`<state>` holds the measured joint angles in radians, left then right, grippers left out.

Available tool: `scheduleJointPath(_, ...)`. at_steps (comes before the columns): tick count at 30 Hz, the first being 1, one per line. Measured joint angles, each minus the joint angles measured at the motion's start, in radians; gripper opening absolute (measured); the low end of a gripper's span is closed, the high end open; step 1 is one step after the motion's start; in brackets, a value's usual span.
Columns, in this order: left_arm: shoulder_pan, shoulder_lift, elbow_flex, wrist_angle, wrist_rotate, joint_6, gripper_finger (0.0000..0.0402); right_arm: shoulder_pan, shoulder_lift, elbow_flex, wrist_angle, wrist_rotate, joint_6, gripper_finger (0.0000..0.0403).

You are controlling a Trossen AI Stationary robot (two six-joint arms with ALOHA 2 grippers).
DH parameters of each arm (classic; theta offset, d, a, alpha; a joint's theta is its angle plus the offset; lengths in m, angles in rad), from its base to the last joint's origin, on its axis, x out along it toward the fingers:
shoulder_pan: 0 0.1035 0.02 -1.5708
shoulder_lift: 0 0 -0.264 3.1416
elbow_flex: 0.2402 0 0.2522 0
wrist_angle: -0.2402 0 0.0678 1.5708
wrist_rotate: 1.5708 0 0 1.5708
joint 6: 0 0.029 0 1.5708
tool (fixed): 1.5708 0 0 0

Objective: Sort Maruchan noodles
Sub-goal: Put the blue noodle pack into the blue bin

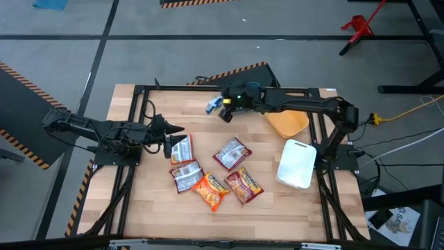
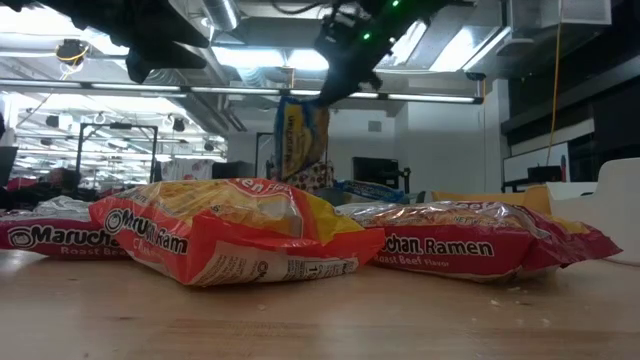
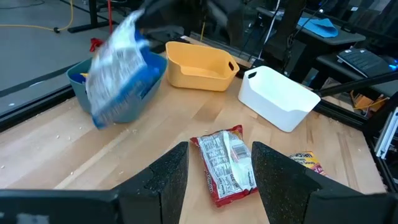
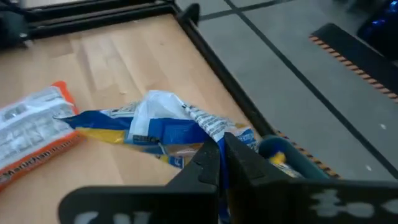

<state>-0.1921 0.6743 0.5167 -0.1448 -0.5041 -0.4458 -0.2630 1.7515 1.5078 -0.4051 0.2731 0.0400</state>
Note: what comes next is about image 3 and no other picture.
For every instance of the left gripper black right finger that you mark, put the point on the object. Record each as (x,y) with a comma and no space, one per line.
(286,193)

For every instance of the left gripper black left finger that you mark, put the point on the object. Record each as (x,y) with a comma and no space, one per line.
(155,193)

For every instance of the red Maruchan noodle packet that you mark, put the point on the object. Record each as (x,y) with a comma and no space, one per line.
(224,168)

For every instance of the blue Maruchan noodle packet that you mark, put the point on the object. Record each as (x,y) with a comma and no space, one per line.
(118,71)
(77,77)

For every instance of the orange Maruchan noodle packet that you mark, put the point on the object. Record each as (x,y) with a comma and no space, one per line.
(306,160)

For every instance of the black stand leg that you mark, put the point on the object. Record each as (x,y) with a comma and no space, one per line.
(93,18)

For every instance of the red cloth piece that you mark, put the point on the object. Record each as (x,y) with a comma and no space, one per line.
(95,44)

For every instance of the yellow plastic bin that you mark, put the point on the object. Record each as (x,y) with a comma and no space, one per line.
(199,81)

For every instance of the white plastic bin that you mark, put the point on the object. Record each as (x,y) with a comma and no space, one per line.
(273,102)

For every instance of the blue-grey plastic bin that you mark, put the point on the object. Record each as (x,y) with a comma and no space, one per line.
(77,93)

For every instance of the black diagonal bar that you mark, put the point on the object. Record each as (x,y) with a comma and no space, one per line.
(357,84)

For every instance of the black keyboard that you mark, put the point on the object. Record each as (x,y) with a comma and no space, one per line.
(362,60)

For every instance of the black desk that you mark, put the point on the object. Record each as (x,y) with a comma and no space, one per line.
(342,39)

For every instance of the blue cloth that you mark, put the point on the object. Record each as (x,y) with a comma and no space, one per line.
(318,27)

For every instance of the aluminium frame profile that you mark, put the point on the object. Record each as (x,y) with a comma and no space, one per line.
(385,133)

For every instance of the black table edge rail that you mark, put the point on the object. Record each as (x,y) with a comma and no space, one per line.
(31,107)

